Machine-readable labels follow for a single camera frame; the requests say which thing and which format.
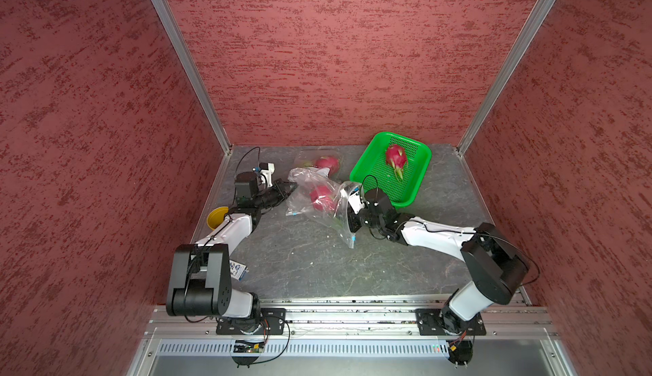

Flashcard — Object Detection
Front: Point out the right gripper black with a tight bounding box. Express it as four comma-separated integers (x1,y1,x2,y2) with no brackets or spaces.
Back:
336,203,385,233

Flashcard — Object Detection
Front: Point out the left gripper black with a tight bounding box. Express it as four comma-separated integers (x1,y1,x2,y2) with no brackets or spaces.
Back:
254,178,298,209

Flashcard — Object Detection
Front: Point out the clear zip-top bag front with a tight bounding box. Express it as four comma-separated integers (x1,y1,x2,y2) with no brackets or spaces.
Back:
286,167,363,249

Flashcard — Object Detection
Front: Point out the clear zip-top bag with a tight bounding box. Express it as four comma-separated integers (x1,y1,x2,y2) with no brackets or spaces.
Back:
286,167,363,249
294,148,342,178

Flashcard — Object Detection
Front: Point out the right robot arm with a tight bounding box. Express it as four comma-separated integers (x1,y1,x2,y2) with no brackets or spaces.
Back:
346,188,530,335

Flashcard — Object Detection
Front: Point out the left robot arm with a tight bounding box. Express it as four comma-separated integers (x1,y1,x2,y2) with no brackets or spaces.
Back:
166,172,297,335

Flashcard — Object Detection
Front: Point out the rear bag upper dragon fruit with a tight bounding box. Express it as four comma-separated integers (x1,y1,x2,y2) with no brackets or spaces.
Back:
304,155,340,175

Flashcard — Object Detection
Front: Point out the clear zip-top bag rear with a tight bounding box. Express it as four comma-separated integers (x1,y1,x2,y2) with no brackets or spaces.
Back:
294,148,342,178

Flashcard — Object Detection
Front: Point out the green plastic basket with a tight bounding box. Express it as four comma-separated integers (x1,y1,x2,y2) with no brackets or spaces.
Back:
349,132,432,208

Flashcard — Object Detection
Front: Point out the yellow cup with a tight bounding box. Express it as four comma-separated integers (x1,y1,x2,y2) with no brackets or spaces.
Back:
206,206,229,230

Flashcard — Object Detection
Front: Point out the left corner aluminium profile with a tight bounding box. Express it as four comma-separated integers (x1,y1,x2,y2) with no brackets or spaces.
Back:
150,0,233,155

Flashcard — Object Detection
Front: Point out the corner aluminium profile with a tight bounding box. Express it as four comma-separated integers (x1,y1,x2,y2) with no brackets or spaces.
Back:
150,0,233,155
457,0,557,159

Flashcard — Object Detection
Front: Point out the right corner aluminium profile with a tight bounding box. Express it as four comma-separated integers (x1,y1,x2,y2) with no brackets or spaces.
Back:
457,0,557,159

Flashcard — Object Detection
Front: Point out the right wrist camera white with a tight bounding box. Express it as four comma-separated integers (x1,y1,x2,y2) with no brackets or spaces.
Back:
347,189,364,215

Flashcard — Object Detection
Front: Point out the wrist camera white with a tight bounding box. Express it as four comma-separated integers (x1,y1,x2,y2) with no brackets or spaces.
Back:
347,189,364,215
259,162,275,185

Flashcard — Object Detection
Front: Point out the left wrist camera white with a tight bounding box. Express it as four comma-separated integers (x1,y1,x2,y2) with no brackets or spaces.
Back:
259,162,275,185

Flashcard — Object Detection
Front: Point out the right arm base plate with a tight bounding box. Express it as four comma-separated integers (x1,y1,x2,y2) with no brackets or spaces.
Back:
414,307,487,337

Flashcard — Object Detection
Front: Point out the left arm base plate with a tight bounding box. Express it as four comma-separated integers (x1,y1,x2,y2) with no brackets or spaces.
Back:
216,307,287,336

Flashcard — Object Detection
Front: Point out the aluminium rail frame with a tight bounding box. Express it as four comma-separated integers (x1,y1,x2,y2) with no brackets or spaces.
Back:
128,293,576,375

